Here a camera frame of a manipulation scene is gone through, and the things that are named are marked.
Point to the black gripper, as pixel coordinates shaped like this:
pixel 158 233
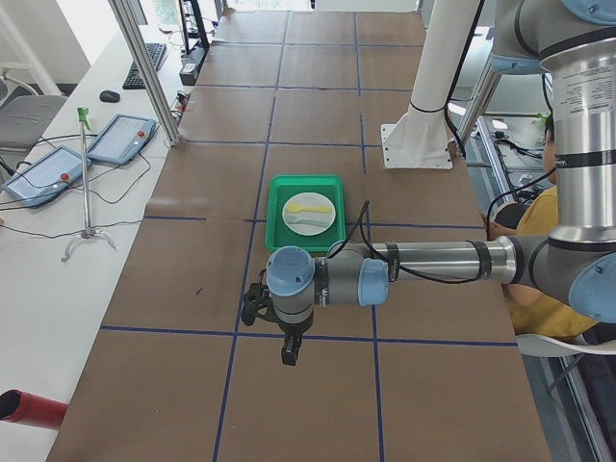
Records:
pixel 292 330

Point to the yellow plastic spoon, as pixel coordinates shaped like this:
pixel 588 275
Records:
pixel 297 208

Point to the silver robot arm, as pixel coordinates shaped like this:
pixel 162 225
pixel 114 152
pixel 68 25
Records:
pixel 574 41

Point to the pale green plastic fork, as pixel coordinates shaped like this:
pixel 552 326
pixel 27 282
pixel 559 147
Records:
pixel 307 221

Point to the white round plate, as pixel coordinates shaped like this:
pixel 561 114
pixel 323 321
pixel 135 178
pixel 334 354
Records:
pixel 313 199

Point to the green plastic tray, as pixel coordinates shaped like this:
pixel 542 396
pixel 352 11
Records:
pixel 281 188

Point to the person in yellow shirt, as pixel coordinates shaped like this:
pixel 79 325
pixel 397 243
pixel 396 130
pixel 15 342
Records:
pixel 531 306

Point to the white chair seat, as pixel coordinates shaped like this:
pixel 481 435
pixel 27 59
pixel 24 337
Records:
pixel 542 346

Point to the far blue teach pendant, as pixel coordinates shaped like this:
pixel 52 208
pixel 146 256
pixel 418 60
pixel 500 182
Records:
pixel 122 139

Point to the blue teach pendant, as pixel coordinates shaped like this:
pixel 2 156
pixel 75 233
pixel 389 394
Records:
pixel 122 139
pixel 46 178

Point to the red cylinder tube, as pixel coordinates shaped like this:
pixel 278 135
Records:
pixel 19 407

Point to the near blue teach pendant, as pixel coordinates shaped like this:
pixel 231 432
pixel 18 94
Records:
pixel 46 178

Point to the black power strip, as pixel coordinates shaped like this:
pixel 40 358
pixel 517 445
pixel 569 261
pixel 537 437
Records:
pixel 191 65

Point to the black computer mouse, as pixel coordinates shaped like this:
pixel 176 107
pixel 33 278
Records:
pixel 109 96

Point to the metal reacher grabber stick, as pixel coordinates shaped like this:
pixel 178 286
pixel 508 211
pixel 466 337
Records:
pixel 89 233

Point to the grey office chair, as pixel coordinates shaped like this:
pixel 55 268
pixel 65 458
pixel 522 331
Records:
pixel 25 118

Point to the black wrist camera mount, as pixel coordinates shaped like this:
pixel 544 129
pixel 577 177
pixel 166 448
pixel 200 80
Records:
pixel 257 304

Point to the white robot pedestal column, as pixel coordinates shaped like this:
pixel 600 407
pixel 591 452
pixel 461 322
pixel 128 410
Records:
pixel 420 139

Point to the aluminium frame post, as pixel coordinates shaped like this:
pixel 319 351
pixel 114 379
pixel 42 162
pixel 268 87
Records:
pixel 131 31

